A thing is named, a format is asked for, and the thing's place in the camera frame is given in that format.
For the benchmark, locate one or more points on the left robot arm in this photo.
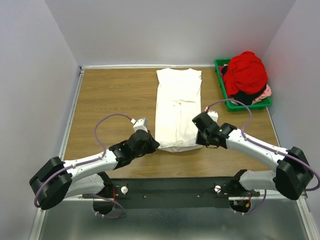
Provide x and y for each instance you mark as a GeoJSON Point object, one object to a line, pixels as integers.
{"type": "Point", "coordinates": [57, 179]}

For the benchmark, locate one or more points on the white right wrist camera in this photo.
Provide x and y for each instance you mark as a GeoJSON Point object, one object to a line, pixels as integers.
{"type": "Point", "coordinates": [212, 114]}

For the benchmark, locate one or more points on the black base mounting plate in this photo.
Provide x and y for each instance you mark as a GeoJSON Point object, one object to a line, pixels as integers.
{"type": "Point", "coordinates": [170, 193]}

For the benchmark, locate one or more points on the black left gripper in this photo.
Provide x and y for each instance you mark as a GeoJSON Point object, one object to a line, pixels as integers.
{"type": "Point", "coordinates": [153, 144]}

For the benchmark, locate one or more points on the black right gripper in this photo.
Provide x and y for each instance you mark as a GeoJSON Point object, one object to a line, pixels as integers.
{"type": "Point", "coordinates": [200, 141]}

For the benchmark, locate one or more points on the red t shirt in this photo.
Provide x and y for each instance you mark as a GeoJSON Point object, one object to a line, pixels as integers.
{"type": "Point", "coordinates": [246, 73]}

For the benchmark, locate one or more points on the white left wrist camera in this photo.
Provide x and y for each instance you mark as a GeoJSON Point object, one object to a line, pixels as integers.
{"type": "Point", "coordinates": [140, 124]}

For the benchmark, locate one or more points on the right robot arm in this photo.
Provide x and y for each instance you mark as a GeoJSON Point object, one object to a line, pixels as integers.
{"type": "Point", "coordinates": [289, 172]}

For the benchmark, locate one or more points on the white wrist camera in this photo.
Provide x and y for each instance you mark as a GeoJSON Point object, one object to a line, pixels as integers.
{"type": "Point", "coordinates": [140, 124]}
{"type": "Point", "coordinates": [212, 114]}

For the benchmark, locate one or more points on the white t shirt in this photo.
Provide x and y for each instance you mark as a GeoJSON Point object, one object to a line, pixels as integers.
{"type": "Point", "coordinates": [178, 101]}

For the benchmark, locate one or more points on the green plastic bin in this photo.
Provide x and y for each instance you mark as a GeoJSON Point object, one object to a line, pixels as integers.
{"type": "Point", "coordinates": [231, 106]}

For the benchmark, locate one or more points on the pink t shirt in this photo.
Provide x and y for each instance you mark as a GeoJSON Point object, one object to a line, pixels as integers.
{"type": "Point", "coordinates": [264, 95]}

